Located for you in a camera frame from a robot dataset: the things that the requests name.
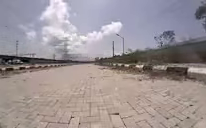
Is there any dark pole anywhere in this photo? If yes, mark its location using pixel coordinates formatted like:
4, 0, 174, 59
111, 40, 116, 58

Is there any street lamp pole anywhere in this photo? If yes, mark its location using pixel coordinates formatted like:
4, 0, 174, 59
115, 33, 126, 56

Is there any pale brick paved path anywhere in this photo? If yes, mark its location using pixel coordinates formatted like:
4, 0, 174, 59
0, 63, 206, 128

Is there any electricity pylon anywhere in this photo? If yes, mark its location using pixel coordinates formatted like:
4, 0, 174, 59
57, 37, 73, 61

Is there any strip of dirt and debris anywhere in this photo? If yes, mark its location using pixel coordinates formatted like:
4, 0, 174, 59
98, 64, 205, 83

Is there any bare tree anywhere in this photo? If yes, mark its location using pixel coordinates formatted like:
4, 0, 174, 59
153, 30, 177, 48

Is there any black and white kerb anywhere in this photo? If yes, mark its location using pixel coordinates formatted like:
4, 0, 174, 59
104, 62, 206, 84
0, 63, 69, 74

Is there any grassy embankment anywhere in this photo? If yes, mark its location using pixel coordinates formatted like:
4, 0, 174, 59
96, 39, 206, 66

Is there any pale pole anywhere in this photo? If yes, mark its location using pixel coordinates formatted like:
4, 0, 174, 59
15, 40, 20, 58

